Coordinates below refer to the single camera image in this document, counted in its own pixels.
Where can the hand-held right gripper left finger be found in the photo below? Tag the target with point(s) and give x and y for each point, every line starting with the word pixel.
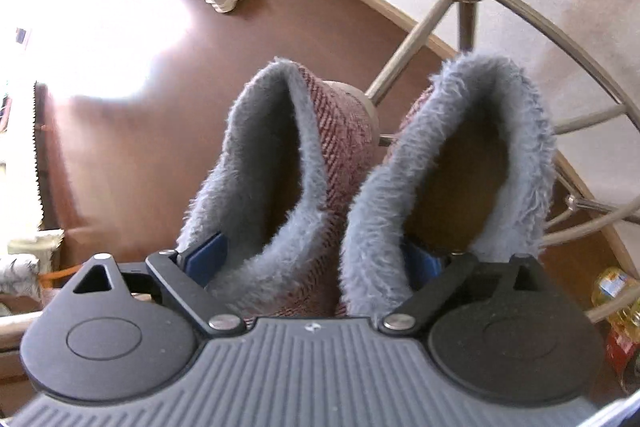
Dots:
pixel 205 262

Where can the white crumpled item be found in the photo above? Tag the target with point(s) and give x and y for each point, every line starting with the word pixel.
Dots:
pixel 25 267

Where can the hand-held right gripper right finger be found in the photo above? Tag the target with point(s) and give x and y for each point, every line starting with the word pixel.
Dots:
pixel 425 267

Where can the purple knit fleece-lined slipper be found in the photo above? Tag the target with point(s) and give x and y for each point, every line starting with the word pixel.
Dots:
pixel 345 132
pixel 520 117

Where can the yellow cooking oil bottle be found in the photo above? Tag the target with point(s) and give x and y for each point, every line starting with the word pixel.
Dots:
pixel 617 297

